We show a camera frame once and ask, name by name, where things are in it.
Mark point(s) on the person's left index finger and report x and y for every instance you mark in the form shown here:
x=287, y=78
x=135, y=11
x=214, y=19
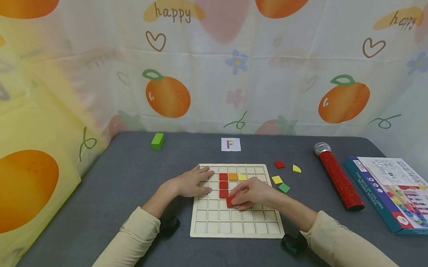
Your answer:
x=203, y=184

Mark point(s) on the yellow quarter circle tile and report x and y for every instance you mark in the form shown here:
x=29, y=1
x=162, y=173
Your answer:
x=296, y=169

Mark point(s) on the person's left thumb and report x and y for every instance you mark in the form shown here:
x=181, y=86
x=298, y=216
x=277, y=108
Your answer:
x=203, y=192

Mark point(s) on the person's left hand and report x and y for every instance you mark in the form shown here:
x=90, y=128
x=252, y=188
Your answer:
x=187, y=183

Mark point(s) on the green rectangular block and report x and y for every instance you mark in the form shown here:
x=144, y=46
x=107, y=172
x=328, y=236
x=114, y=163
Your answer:
x=157, y=141

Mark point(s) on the wooden grid board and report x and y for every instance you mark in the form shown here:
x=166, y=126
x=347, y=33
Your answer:
x=232, y=224

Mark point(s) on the person's right thumb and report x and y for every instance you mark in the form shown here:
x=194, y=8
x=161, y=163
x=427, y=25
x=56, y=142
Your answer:
x=243, y=206

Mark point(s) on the person's left ring finger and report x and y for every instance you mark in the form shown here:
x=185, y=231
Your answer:
x=206, y=173

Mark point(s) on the person's right forearm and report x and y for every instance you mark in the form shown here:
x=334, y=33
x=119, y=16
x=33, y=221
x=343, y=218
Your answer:
x=337, y=242

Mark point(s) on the person's left middle finger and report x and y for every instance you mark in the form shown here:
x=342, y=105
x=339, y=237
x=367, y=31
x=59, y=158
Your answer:
x=206, y=178

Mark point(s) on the red glitter microphone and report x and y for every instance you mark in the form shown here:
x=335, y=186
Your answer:
x=339, y=179

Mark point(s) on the white pattern card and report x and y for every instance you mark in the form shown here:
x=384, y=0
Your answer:
x=231, y=144

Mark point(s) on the red square tile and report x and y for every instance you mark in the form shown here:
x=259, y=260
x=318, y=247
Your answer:
x=279, y=164
x=223, y=193
x=223, y=176
x=229, y=202
x=223, y=185

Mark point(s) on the person's right fingers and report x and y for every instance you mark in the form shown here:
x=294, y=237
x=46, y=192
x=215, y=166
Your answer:
x=239, y=191

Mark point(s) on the person's left forearm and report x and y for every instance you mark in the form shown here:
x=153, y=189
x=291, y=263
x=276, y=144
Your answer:
x=139, y=233

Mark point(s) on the black wrist band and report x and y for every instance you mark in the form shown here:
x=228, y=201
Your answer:
x=169, y=226
x=293, y=244

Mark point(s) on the colourful toy box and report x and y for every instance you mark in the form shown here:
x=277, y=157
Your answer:
x=396, y=193

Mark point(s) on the person's left little finger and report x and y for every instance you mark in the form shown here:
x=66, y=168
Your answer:
x=195, y=168

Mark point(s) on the person's right hand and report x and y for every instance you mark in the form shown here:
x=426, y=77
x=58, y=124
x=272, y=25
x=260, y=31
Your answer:
x=256, y=193

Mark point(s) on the yellow square tile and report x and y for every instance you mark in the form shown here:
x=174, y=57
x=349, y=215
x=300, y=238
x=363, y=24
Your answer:
x=276, y=179
x=242, y=177

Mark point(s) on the green square tile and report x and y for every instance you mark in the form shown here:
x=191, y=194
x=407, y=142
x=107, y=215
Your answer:
x=284, y=187

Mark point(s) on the orange square tile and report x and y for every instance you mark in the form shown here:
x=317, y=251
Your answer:
x=233, y=176

